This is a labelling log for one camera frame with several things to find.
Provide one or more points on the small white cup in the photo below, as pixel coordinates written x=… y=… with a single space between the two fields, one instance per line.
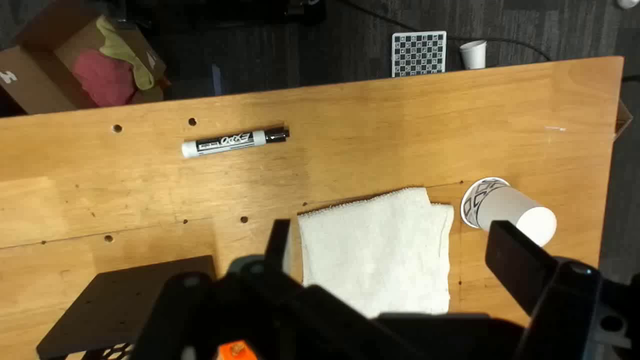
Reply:
x=473 y=54

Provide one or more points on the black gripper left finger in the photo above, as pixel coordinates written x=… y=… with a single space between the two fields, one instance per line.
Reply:
x=278 y=242

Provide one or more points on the pink cloth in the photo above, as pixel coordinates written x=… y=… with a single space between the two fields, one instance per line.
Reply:
x=103 y=81

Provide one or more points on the black white patterned board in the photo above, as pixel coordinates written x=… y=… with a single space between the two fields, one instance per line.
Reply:
x=419 y=52

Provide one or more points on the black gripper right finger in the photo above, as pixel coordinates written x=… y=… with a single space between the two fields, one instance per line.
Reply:
x=521 y=266

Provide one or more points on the white terry towel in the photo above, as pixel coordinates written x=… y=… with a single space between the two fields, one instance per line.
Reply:
x=373 y=252

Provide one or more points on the brown cardboard box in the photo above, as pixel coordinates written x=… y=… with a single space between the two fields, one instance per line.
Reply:
x=33 y=81

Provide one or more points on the black white marker pen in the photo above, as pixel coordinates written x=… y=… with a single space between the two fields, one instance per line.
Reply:
x=233 y=143

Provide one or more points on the large white paper cup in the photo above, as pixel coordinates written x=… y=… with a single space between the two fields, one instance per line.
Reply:
x=507 y=202

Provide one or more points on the yellow-green cloth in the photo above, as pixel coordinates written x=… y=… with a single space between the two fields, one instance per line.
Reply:
x=122 y=50

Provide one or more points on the black perforated box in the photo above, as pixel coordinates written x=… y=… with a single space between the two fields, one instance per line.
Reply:
x=112 y=306

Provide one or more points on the flat orange strip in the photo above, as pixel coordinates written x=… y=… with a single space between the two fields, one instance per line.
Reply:
x=234 y=350

